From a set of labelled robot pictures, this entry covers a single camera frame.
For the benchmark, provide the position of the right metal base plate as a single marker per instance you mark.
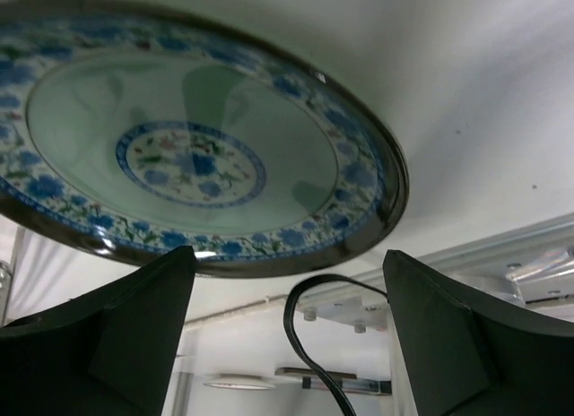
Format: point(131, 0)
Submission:
point(361, 313)

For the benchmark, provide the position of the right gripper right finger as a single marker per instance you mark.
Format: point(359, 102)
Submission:
point(469, 353)

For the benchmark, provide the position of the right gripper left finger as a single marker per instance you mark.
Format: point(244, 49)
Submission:
point(110, 351)

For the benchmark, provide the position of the blue floral plate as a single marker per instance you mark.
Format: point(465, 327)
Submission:
point(128, 130)

